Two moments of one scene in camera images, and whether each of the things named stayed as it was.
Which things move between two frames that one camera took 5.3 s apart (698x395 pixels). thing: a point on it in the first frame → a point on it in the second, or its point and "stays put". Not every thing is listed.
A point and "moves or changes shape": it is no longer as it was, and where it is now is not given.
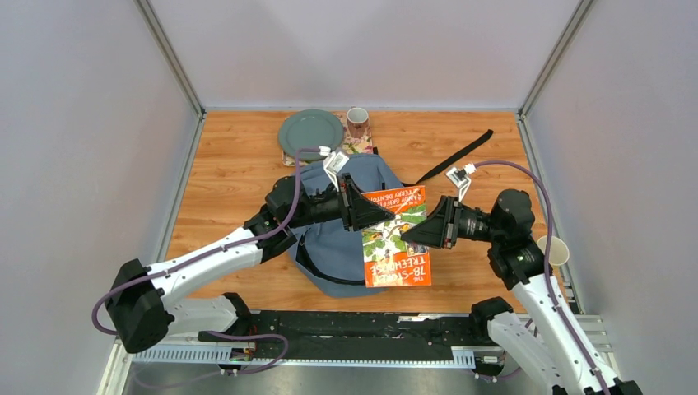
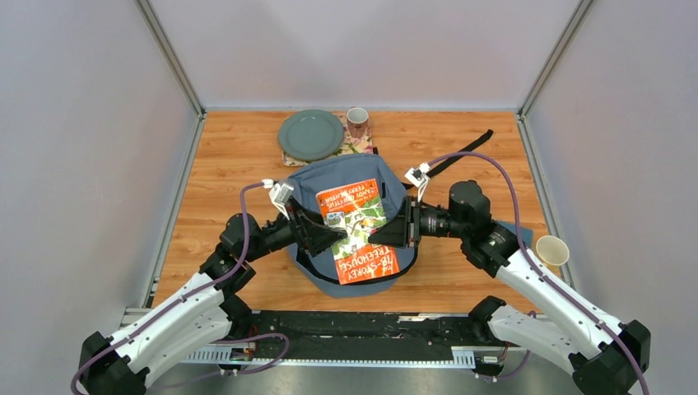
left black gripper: x=362 y=211 → x=313 y=234
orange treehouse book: x=390 y=261 moves or changes shape
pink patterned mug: x=357 y=119 stays put
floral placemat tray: x=350 y=145 stays put
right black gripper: x=439 y=229 → x=395 y=232
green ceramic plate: x=310 y=128 stays put
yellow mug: x=559 y=251 stays put
